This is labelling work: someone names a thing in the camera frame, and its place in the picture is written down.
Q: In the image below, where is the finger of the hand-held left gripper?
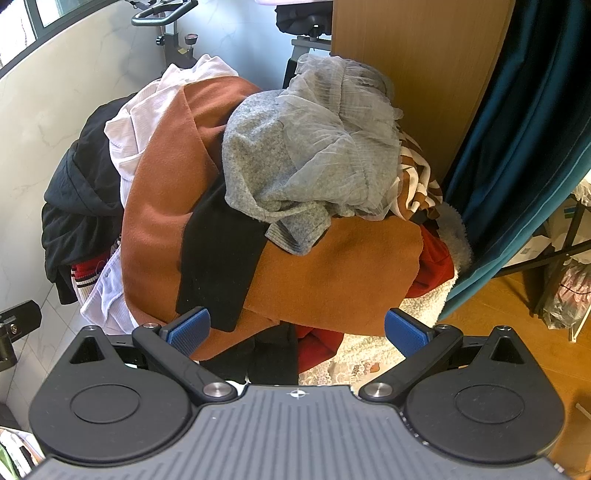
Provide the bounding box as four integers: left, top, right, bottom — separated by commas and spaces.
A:
0, 300, 42, 371

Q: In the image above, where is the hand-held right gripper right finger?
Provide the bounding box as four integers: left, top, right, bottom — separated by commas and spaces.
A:
358, 308, 532, 404

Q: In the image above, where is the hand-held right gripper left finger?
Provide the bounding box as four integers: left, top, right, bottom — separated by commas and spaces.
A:
65, 307, 238, 404

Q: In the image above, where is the red garment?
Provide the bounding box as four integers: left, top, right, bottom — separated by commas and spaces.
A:
295, 226, 455, 374

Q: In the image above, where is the dark garment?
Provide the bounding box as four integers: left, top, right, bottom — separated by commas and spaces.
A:
217, 323, 298, 386

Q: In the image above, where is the red white striped knit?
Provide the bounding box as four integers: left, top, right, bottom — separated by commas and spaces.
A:
69, 258, 121, 289

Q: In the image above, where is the lavender shirt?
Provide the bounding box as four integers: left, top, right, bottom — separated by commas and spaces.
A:
79, 244, 139, 335

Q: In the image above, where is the orange brown coat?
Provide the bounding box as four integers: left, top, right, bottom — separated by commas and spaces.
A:
191, 215, 423, 361

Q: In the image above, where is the white fleece blanket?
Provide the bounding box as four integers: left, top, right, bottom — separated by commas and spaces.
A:
298, 203, 474, 386

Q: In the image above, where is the black jacket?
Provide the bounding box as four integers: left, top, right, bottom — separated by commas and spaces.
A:
41, 92, 139, 305

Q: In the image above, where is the rust brown coat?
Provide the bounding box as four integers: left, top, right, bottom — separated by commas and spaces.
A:
122, 76, 264, 361

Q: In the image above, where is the white green packaging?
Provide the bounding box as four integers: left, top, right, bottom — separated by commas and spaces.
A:
0, 427, 42, 480

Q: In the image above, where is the brown white striped garment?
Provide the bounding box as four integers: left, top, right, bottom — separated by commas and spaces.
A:
392, 131, 444, 222

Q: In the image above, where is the clear plastic bag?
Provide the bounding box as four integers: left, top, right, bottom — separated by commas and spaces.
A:
542, 258, 591, 330

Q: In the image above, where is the black metal rack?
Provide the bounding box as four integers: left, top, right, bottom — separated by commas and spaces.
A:
496, 191, 591, 319

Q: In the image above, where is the grey knit sweater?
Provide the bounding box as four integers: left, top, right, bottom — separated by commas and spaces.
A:
222, 90, 402, 257

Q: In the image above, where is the grey tulle cloth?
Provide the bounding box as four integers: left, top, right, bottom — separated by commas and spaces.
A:
279, 53, 404, 217

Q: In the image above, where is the white ribbed shirt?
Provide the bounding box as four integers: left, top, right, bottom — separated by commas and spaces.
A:
104, 54, 241, 204

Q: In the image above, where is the teal curtain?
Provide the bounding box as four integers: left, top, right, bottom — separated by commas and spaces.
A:
436, 0, 591, 321

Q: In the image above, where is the wooden cabinet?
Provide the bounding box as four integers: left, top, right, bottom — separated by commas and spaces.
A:
330, 0, 515, 185

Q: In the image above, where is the window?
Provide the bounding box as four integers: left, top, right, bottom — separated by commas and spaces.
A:
0, 0, 127, 79

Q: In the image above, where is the exercise bike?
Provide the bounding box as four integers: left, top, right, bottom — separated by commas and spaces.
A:
124, 0, 199, 70

